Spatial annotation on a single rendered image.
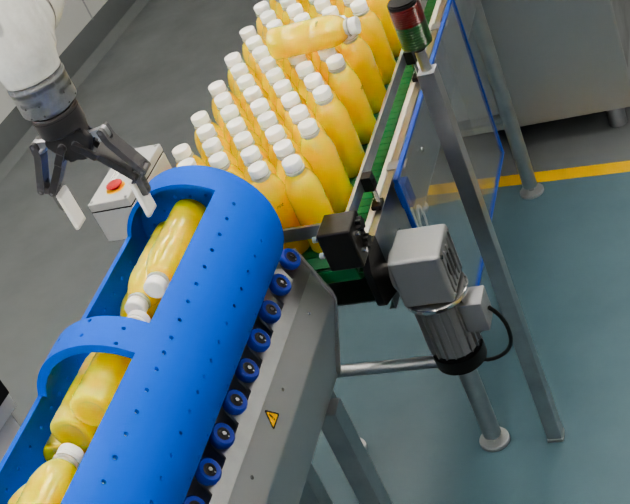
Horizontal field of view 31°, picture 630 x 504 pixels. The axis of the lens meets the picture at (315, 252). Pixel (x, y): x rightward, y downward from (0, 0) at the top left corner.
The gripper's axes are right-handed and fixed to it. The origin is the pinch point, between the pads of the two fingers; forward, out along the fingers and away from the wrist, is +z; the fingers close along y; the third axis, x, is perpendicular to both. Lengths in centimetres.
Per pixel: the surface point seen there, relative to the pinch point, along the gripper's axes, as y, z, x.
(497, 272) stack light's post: 36, 75, 64
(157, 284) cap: 1.2, 14.8, -0.9
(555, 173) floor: 27, 132, 183
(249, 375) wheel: 10.1, 35.5, -3.0
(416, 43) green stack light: 36, 14, 63
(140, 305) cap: -4.4, 19.0, -0.6
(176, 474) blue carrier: 13.0, 23.7, -34.8
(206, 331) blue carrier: 12.4, 18.0, -10.7
